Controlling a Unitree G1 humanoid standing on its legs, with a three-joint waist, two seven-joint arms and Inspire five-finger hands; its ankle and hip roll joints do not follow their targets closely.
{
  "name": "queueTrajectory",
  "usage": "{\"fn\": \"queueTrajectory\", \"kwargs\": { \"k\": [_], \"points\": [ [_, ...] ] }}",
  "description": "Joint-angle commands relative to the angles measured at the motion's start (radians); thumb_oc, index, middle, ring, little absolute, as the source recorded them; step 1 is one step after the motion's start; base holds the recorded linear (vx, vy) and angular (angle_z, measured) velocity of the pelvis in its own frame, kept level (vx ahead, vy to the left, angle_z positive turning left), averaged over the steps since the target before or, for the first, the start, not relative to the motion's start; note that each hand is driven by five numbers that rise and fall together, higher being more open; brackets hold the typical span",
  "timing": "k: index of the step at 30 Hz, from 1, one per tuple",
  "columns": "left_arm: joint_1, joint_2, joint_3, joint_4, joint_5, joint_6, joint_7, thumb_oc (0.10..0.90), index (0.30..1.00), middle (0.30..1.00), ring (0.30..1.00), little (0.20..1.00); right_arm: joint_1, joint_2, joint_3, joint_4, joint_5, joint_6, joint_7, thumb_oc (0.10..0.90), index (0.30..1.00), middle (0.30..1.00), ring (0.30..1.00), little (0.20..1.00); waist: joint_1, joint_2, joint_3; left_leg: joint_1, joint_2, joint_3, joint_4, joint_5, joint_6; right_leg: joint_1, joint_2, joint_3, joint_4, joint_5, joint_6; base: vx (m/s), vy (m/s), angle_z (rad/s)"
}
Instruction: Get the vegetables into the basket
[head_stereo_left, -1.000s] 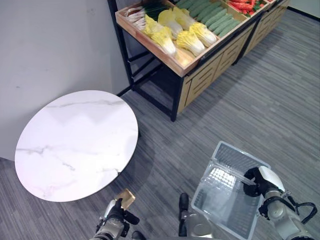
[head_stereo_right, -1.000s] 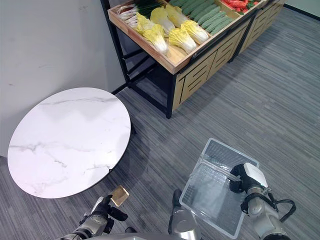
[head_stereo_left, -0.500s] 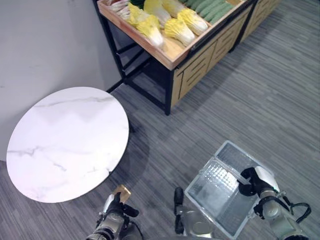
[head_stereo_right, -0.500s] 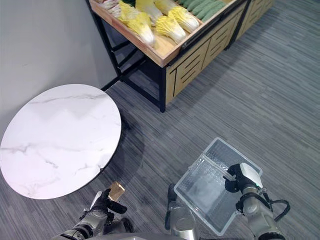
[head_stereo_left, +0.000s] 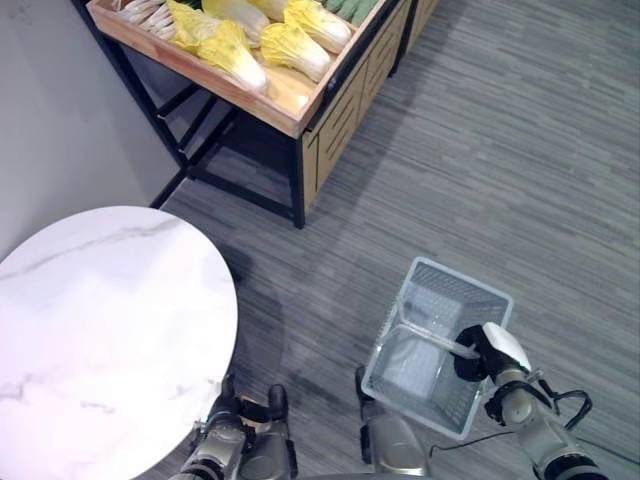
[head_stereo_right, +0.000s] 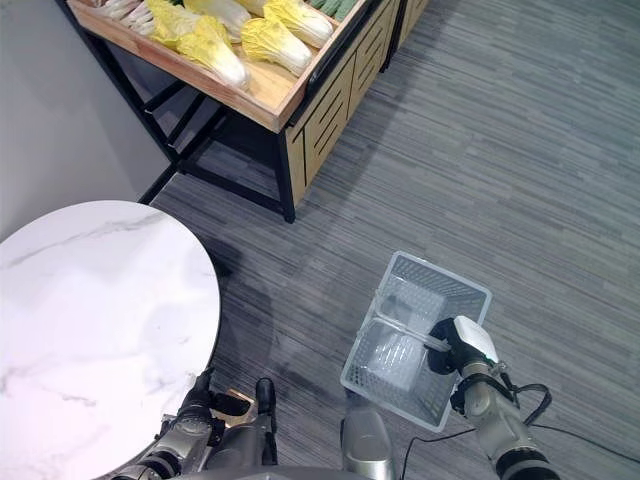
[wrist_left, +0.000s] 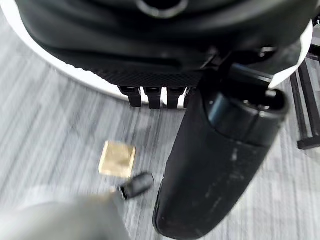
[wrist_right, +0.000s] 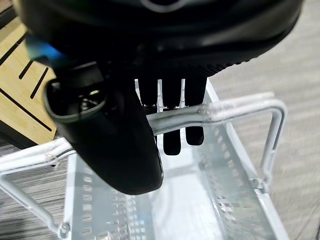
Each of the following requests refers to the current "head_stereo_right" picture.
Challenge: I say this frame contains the grey robot torso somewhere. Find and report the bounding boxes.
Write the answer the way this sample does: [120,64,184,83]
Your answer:
[197,463,404,480]

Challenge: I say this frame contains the round white marble table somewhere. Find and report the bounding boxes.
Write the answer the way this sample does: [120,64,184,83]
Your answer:
[0,199,223,480]

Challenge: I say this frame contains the white plastic shopping basket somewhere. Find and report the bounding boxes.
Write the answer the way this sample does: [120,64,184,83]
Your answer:
[339,250,494,433]

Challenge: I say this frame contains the yellow napa cabbage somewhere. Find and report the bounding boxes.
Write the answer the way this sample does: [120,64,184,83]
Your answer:
[176,14,251,91]
[262,0,335,50]
[144,0,202,50]
[240,18,314,78]

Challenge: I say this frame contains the silver left robot leg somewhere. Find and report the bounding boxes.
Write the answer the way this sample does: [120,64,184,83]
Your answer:
[213,377,279,474]

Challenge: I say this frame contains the white stalk vegetable bunch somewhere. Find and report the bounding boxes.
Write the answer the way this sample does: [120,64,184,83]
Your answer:
[98,0,157,37]

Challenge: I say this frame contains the pale white napa cabbage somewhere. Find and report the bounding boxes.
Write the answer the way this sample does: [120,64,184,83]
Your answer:
[182,0,252,44]

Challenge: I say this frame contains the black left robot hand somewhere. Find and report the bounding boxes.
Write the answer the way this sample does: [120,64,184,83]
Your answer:
[176,367,250,432]

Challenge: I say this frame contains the wooden display stand black frame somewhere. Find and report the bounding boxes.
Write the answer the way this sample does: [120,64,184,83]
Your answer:
[52,0,402,224]

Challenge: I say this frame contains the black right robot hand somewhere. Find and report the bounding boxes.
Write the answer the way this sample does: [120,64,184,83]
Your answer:
[426,315,501,376]

